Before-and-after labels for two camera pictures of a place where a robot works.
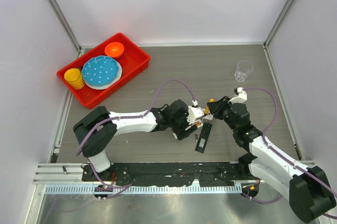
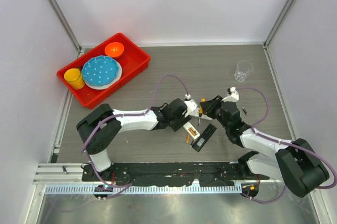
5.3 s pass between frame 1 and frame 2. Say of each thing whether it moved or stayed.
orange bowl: stayed
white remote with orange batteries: moved
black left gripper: moved
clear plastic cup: stayed
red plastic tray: stayed
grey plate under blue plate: stayed
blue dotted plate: stayed
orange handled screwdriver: moved
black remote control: moved
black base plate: stayed
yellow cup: stayed
